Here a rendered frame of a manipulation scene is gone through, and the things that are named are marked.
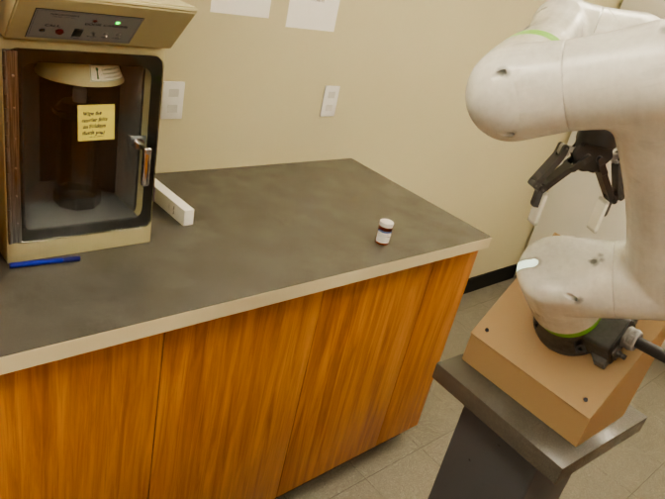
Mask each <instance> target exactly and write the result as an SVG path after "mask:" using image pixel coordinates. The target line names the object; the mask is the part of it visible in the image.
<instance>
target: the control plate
mask: <svg viewBox="0 0 665 499"><path fill-rule="evenodd" d="M95 19H96V20H98V22H97V23H92V20H95ZM143 20H144V18H136V17H125V16H115V15H105V14H94V13H84V12H74V11H63V10H53V9H44V8H36V10H35V12H34V15H33V18H32V20H31V23H30V25H29V28H28V29H27V32H26V35H25V37H32V38H47V39H62V40H77V41H91V42H106V43H120V44H129V43H130V41H131V39H132V38H133V36H134V35H135V33H136V31H137V30H138V28H139V27H140V25H141V24H142V22H143ZM116 22H121V24H120V25H115V23H116ZM41 28H43V29H45V31H44V32H40V31H39V29H41ZM58 29H62V30H63V31H64V33H63V34H62V35H58V34H56V33H55V30H58ZM74 29H83V32H82V34H81V36H80V37H72V36H71V35H72V33H73V31H74ZM91 32H95V33H96V34H95V36H92V35H91ZM104 33H108V34H109V35H108V37H105V36H104ZM117 34H120V37H119V38H118V37H117V36H116V35H117Z"/></svg>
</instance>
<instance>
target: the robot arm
mask: <svg viewBox="0 0 665 499"><path fill-rule="evenodd" d="M465 102H466V107H467V111H468V114H469V116H470V118H471V120H472V121H473V123H474V124H475V125H476V127H477V128H478V129H479V130H480V131H482V132H483V133H484V134H486V135H487V136H489V137H491V138H493V139H496V140H499V141H504V142H519V141H524V140H530V139H535V138H540V137H545V136H551V135H556V134H561V133H566V132H573V131H578V132H577V135H576V142H575V144H574V145H573V146H572V147H571V146H568V145H566V144H564V143H562V142H559V143H558V144H557V146H556V148H555V150H554V152H553V154H552V155H551V156H550V157H549V158H548V159H547V160H546V161H545V162H544V164H543V165H542V166H541V167H540V168H539V169H538V170H537V171H536V172H535V174H534V175H533V176H532V177H531V178H530V179H529V180H528V182H527V183H528V184H529V185H530V186H531V187H533V188H534V192H533V195H532V197H531V200H530V205H531V206H532V207H531V209H530V212H529V215H528V218H527V219H528V220H529V221H530V222H531V223H532V224H533V225H534V226H537V223H538V220H539V218H540V215H541V212H542V210H543V207H544V205H545V202H546V199H547V197H548V193H547V192H546V191H547V190H548V189H550V188H551V187H552V186H554V185H555V184H556V183H558V182H559V181H560V180H562V179H563V178H564V177H566V176H567V175H569V174H570V173H571V172H575V171H577V170H578V169H579V170H580V171H589V172H592V173H596V176H597V179H598V181H599V184H600V187H601V190H602V193H603V196H604V197H602V196H599V198H598V201H597V203H596V205H595V208H594V210H593V213H592V215H591V217H590V220H589V222H588V225H587V228H588V229H589V230H590V231H591V232H593V233H594V234H596V233H597V231H598V229H599V227H600V225H601V223H602V220H603V218H604V217H606V216H607V215H608V213H609V211H610V208H611V206H612V204H616V203H617V202H618V200H619V201H622V200H623V199H624V200H625V214H626V241H601V240H591V239H585V238H578V237H570V236H551V237H546V238H543V239H540V240H538V241H536V242H534V243H533V244H531V245H530V246H529V247H528V248H526V250H525V251H524V252H523V253H522V255H521V257H520V259H519V262H518V266H517V279H518V283H519V285H520V288H521V290H522V294H523V296H524V298H525V300H526V302H527V304H528V306H529V308H530V310H531V312H532V314H533V326H534V329H535V332H536V333H537V335H538V337H539V338H540V340H541V341H542V342H543V343H544V344H545V345H546V346H547V347H548V348H549V349H551V350H553V351H555V352H557V353H560V354H564V355H571V356H578V355H584V354H588V353H590V354H591V356H592V359H593V362H594V364H595V365H597V366H598V367H600V368H602V369H605V368H606V367H607V366H608V364H611V363H612V362H613V361H614V360H617V358H618V357H620V358H622V359H623V360H625V359H626V357H627V355H625V354H624V353H622V351H621V349H622V348H625V349H627V350H631V351H633V350H635V349H639V350H641V351H643V352H645V353H647V354H649V355H650V356H652V357H654V358H656V359H658V360H660V361H662V362H663V363H665V349H663V348H661V347H659V346H657V345H656V344H654V343H652V342H650V341H648V340H646V339H644V338H643V333H642V332H641V331H640V330H638V329H636V326H635V325H636V324H637V322H638V320H657V321H665V19H660V18H658V17H657V16H655V15H653V14H650V13H646V12H638V11H629V10H622V9H616V8H611V7H604V6H600V5H596V4H593V3H589V2H586V1H583V0H548V1H546V2H544V3H543V4H542V5H541V6H540V7H539V8H538V9H537V10H536V11H535V13H534V14H533V16H532V19H531V21H530V24H529V25H528V26H527V27H526V28H525V29H524V30H522V31H520V32H518V33H516V34H514V35H512V36H510V37H509V38H507V39H505V40H504V41H502V42H501V43H500V44H498V45H497V46H495V47H494V48H493V49H492V50H490V51H489V52H488V53H487V54H486V55H485V56H484V57H482V58H481V59H480V60H479V61H478V63H477V64H476V65H475V67H474V68H473V70H472V72H471V73H470V76H469V78H468V81H467V85H466V91H465ZM615 148H617V151H615V152H613V150H614V149H615ZM569 153H570V154H571V156H569V157H568V158H567V159H565V160H564V161H563V163H562V164H561V165H560V166H558V165H559V164H560V163H561V162H562V160H563V159H564V158H565V156H566V155H567V156H568V155H569ZM609 161H611V162H612V185H611V183H610V180H609V177H608V170H607V167H606V163H608V162H609ZM572 162H573V164H571V163H572ZM557 166H558V167H557ZM556 167H557V168H556ZM555 168H556V169H555Z"/></svg>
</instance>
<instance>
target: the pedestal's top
mask: <svg viewBox="0 0 665 499"><path fill-rule="evenodd" d="M462 357H463V354H460V355H457V356H454V357H451V358H449V359H446V360H443V361H440V362H438V363H437V364H436V366H435V369H434V372H433V375H432V378H433V379H434V380H436V381H437V382H438V383H439V384H440V385H441V386H442V387H444V388H445V389H446V390H447V391H448V392H449V393H450V394H452V395H453V396H454V397H455V398H456V399H457V400H458V401H460V402H461V403H462V404H463V405H464V406H465V407H466V408H468V409H469V410H470V411H471V412H472V413H473V414H474V415H476V416H477V417H478V418H479V419H480V420H481V421H482V422H484V423H485V424H486V425H487V426H488V427H489V428H490V429H492V430H493V431H494V432H495V433H496V434H497V435H498V436H500V437H501V438H502V439H503V440H504V441H505V442H506V443H508V444H509V445H510V446H511V447H512V448H513V449H515V450H516V451H517V452H518V453H519V454H520V455H521V456H522V457H524V458H525V459H526V460H527V461H528V462H529V463H530V464H532V465H533V466H534V467H535V468H536V469H537V470H538V471H540V472H541V473H542V474H543V475H544V476H545V477H546V478H548V479H549V480H550V481H551V482H552V483H553V484H556V483H558V482H559V481H561V480H562V479H564V478H565V477H567V476H569V475H570V474H572V473H573V472H575V471H577V470H578V469H580V468H581V467H583V466H585V465H586V464H588V463H589V462H591V461H592V460H594V459H596V458H597V457H599V456H600V455H602V454H604V453H605V452H607V451H608V450H610V449H612V448H614V447H615V446H617V445H618V444H620V443H622V442H623V441H625V440H626V439H628V438H630V437H631V436H633V435H634V434H636V433H637V432H639V431H640V430H641V428H642V426H643V424H644V423H645V421H646V419H647V417H646V416H645V415H644V414H642V413H641V412H639V411H638V410H636V409H635V408H634V407H632V406H631V405H628V407H627V409H626V411H625V413H624V415H623V416H622V417H620V418H619V419H617V420H616V421H614V422H613V423H611V424H610V425H608V426H607V427H605V428H604V429H602V430H601V431H599V432H598V433H596V434H595V435H593V436H592V437H590V438H589V439H588V440H586V441H585V442H583V443H582V444H580V445H579V446H577V447H575V446H573V445H572V444H571V443H569V442H568V441H567V440H566V439H564V438H563V437H562V436H560V435H559V434H558V433H556V432H555V431H554V430H553V429H551V428H550V427H549V426H547V425H546V424H545V423H543V422H542V421H541V420H540V419H538V418H537V417H536V416H534V415H533V414H532V413H531V412H529V410H528V409H526V408H525V407H524V406H522V405H521V404H520V403H519V402H517V401H516V400H515V399H513V398H512V397H511V396H510V395H508V394H507V393H506V392H504V391H503V390H502V389H500V388H499V387H498V386H497V385H495V384H494V383H493V382H491V381H490V380H489V379H488V378H486V377H485V376H484V375H482V374H481V373H480V372H478V371H477V370H476V369H475V368H473V367H472V366H471V365H469V364H468V363H467V362H466V361H464V360H463V359H462Z"/></svg>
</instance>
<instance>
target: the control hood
mask: <svg viewBox="0 0 665 499"><path fill-rule="evenodd" d="M36 8H44V9H53V10H63V11H74V12H84V13H94V14H105V15H115V16H125V17H136V18H144V20H143V21H142V24H141V25H140V27H139V28H138V30H137V31H136V33H135V35H134V36H133V38H132V39H131V41H130V43H129V44H120V43H106V42H91V41H77V40H62V39H47V38H32V37H25V35H26V32H27V29H28V28H29V25H30V23H31V20H32V18H33V15H34V12H35V10H36ZM196 13H197V9H196V7H194V6H191V5H189V4H187V3H184V2H182V1H180V0H0V34H1V35H2V36H3V37H4V38H9V39H25V40H40V41H56V42H71V43H85V44H101V45H116V46H132V47H147V48H163V49H171V47H172V46H173V45H174V43H175V42H176V41H177V39H178V38H179V36H180V35H181V34H182V32H183V31H184V30H185V28H186V27H187V25H188V24H189V23H190V21H191V20H192V19H193V17H194V16H195V15H196Z"/></svg>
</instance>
